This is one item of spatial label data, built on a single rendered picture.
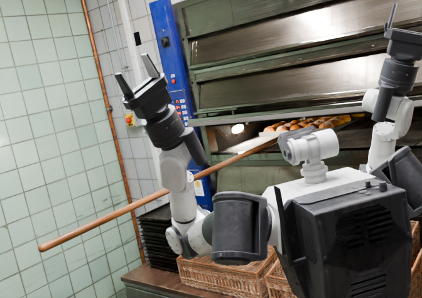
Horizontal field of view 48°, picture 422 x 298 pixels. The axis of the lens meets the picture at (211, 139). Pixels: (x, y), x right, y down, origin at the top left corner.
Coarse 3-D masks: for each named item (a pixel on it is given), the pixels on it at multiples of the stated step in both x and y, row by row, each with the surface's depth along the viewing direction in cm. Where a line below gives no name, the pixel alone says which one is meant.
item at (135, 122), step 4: (128, 112) 323; (132, 112) 319; (128, 116) 322; (132, 120) 320; (136, 120) 320; (140, 120) 322; (128, 124) 324; (132, 124) 321; (136, 124) 319; (140, 124) 322
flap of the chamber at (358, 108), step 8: (416, 104) 190; (296, 112) 227; (304, 112) 224; (312, 112) 222; (320, 112) 219; (328, 112) 216; (336, 112) 214; (344, 112) 211; (216, 120) 262; (224, 120) 258; (232, 120) 254; (240, 120) 250; (248, 120) 247; (256, 120) 243
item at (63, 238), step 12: (264, 144) 277; (240, 156) 259; (216, 168) 244; (156, 192) 214; (168, 192) 218; (132, 204) 203; (144, 204) 208; (108, 216) 193; (84, 228) 184; (60, 240) 177
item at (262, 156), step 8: (224, 152) 290; (232, 152) 285; (240, 152) 280; (256, 152) 270; (264, 152) 266; (272, 152) 262; (280, 152) 258; (344, 152) 232; (352, 152) 230; (360, 152) 227; (368, 152) 224; (416, 152) 210; (216, 160) 289; (224, 160) 285; (240, 160) 277; (248, 160) 273; (256, 160) 269; (264, 160) 265
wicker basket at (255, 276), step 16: (272, 256) 230; (192, 272) 266; (208, 272) 244; (224, 272) 235; (240, 272) 228; (256, 272) 222; (208, 288) 247; (224, 288) 239; (240, 288) 241; (256, 288) 224
